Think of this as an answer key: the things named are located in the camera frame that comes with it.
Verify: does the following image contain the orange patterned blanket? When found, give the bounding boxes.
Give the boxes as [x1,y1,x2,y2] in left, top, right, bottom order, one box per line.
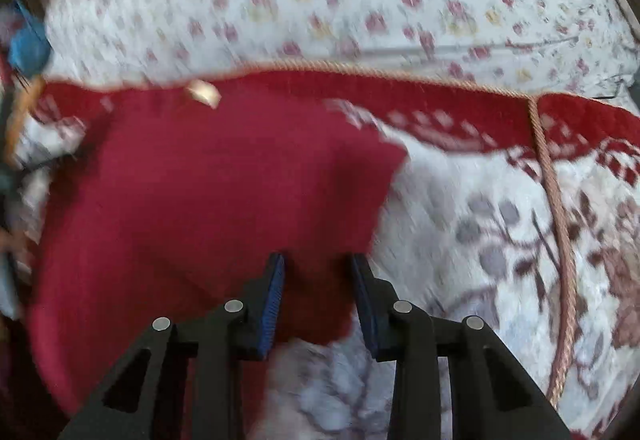
[3,76,46,166]

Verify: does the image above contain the red knit garment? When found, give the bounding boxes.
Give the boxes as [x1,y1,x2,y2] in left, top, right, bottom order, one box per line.
[27,90,406,414]

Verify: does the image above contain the floral white bed sheet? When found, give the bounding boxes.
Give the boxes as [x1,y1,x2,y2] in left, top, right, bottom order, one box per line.
[46,0,639,97]

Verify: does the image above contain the blue plastic bag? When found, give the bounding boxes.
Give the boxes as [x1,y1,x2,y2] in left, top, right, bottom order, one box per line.
[8,0,51,79]

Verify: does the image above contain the white floral plush blanket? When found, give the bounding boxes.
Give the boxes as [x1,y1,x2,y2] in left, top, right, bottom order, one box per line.
[8,58,640,440]

